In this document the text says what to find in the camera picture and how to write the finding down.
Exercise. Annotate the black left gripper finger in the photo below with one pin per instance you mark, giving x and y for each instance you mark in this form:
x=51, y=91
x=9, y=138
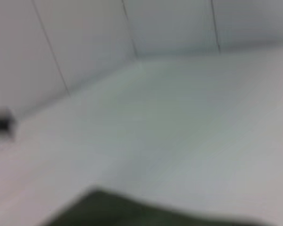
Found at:
x=1, y=126

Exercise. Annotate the dark green printed t-shirt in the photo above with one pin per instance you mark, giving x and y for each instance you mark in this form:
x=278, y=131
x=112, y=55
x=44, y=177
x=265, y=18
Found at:
x=132, y=209

